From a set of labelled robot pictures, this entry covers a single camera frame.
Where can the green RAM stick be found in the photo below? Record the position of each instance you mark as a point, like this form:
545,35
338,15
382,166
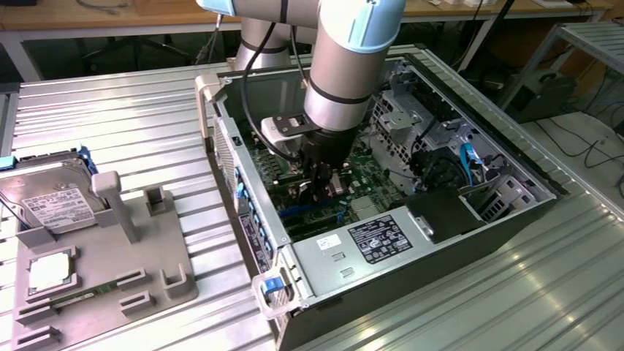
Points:
93,292

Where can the metal disk bay cage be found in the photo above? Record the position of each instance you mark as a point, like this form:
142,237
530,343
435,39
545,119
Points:
395,120

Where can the blue disk caddy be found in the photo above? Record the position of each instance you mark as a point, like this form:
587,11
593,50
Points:
87,161

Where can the silver power supply unit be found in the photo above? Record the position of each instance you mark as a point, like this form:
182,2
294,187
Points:
342,263

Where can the blue slot retainer strip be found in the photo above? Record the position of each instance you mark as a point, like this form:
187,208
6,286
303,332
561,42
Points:
254,215

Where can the blue case latch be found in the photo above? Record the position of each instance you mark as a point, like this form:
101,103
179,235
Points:
271,286

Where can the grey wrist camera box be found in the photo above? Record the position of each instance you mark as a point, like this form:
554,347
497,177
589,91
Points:
275,137

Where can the black box on floor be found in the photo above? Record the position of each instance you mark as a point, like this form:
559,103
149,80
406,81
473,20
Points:
551,95

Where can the wooden desk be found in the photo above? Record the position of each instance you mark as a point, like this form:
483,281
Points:
98,22

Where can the green motherboard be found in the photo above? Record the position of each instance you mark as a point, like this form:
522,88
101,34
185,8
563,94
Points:
371,172

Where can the silver chipset heatsink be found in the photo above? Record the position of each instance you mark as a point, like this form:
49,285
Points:
369,207

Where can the open black PC case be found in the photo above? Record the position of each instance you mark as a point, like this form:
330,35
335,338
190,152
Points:
487,235

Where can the silver CPU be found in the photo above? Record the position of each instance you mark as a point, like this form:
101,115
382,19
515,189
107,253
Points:
49,272

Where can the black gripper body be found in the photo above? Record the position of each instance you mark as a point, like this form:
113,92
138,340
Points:
329,146

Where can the silver hard disk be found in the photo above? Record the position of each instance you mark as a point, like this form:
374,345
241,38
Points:
45,204

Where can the black plastic cover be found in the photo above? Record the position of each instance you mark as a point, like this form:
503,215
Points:
439,212

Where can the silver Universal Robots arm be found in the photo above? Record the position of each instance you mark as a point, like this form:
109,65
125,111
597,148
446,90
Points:
342,73

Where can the blue expansion slot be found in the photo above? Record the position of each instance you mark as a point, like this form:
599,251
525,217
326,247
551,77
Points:
290,212

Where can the metal slat table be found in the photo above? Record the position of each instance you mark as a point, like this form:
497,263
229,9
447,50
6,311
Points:
595,36

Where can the grey parts rack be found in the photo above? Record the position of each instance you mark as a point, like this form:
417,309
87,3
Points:
98,256

